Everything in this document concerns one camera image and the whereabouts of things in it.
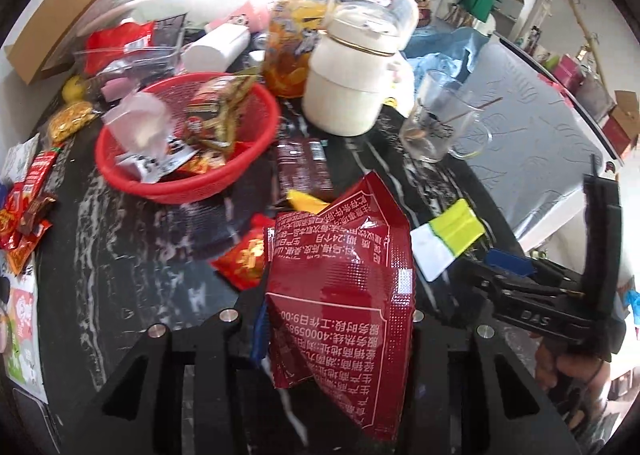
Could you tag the white tray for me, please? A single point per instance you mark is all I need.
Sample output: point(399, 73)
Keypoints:
point(165, 5)

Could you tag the pink paper cup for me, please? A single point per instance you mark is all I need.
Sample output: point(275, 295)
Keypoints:
point(245, 15)

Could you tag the dark red snack bag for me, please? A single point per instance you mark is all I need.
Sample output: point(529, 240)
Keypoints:
point(340, 285)

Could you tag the white green snack packet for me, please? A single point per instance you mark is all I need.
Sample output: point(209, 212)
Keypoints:
point(20, 335)

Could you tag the glass mug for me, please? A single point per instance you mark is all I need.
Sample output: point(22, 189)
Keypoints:
point(440, 120)

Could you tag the small can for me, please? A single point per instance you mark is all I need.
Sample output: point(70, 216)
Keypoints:
point(260, 40)

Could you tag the small brown snack packet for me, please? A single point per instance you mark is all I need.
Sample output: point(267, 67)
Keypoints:
point(35, 212)

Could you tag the white grey packet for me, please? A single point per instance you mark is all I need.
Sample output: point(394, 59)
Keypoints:
point(17, 160)

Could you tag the clear plastic container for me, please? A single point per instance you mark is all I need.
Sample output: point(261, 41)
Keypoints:
point(150, 62)

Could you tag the yellow-cap iced tea bottle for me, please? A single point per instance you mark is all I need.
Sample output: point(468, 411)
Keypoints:
point(292, 40)

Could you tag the white cylinder cup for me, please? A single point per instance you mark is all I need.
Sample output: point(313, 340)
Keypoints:
point(215, 47)

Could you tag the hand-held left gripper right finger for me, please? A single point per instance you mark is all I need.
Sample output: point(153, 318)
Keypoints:
point(450, 360)

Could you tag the white red-print snack packet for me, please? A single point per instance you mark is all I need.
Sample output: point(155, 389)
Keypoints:
point(152, 162)

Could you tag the green tote bag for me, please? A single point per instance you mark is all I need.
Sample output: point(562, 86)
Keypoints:
point(477, 0)

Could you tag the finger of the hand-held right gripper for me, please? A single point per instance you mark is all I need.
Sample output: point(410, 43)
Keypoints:
point(475, 275)
point(505, 260)

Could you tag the cardboard box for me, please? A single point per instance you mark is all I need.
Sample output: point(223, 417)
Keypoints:
point(65, 20)

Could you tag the person's right hand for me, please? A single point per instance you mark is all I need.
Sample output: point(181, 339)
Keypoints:
point(570, 375)

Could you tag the blue plastic bag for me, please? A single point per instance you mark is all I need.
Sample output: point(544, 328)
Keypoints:
point(445, 50)

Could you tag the white leaf-pattern chair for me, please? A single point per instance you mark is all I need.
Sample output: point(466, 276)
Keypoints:
point(530, 130)

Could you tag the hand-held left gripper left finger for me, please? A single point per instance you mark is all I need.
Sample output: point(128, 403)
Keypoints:
point(257, 332)

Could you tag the dark brown snack packet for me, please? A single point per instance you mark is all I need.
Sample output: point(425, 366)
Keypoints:
point(302, 165)

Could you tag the red orange snack packet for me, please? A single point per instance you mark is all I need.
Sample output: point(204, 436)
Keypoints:
point(242, 255)

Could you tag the brown yellow snack packet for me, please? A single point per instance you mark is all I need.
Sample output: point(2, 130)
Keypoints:
point(220, 105)

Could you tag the yellow lemon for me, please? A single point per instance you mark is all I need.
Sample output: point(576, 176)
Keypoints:
point(72, 87)

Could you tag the pink block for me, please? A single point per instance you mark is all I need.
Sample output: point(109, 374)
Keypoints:
point(116, 87)

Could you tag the white yellow-green sachet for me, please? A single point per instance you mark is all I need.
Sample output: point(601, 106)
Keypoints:
point(445, 240)

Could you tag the clear zip bag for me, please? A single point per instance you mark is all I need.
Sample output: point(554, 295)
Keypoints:
point(142, 120)

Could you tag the red plastic basket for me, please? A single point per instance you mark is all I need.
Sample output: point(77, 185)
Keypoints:
point(150, 187)

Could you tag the small yellow noodle packet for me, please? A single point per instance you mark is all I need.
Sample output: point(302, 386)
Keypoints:
point(70, 121)

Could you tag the long red snack packet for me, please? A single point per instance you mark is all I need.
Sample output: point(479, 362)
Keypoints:
point(37, 172)

